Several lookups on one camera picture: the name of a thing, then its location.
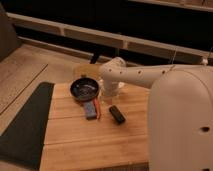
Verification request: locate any black rectangular remote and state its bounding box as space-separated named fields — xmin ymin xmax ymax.
xmin=109 ymin=105 xmax=126 ymax=124

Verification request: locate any dark green floor mat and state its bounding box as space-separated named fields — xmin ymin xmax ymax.
xmin=0 ymin=82 xmax=54 ymax=169

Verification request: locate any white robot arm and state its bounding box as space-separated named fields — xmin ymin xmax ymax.
xmin=100 ymin=57 xmax=213 ymax=171

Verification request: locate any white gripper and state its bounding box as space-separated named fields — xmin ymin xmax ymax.
xmin=100 ymin=89 xmax=119 ymax=105

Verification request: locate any black frying pan blue handle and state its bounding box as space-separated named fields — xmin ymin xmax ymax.
xmin=70 ymin=77 xmax=99 ymax=120

